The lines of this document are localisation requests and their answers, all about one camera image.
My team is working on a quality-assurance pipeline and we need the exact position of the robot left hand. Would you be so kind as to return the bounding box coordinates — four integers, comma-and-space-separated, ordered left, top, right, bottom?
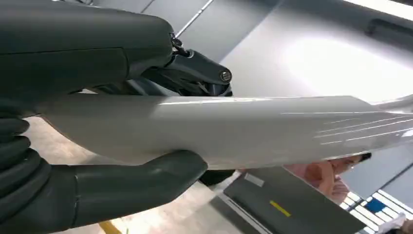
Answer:
0, 0, 234, 234

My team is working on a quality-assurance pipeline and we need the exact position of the white curved car panel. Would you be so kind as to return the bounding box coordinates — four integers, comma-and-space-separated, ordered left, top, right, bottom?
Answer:
38, 94, 413, 171

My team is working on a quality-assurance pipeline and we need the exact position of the yellow floor tape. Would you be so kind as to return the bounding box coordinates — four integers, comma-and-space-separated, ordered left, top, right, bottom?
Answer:
97, 220, 123, 234

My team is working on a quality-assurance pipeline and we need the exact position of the person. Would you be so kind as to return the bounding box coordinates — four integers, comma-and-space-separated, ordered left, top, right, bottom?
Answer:
283, 153, 373, 205

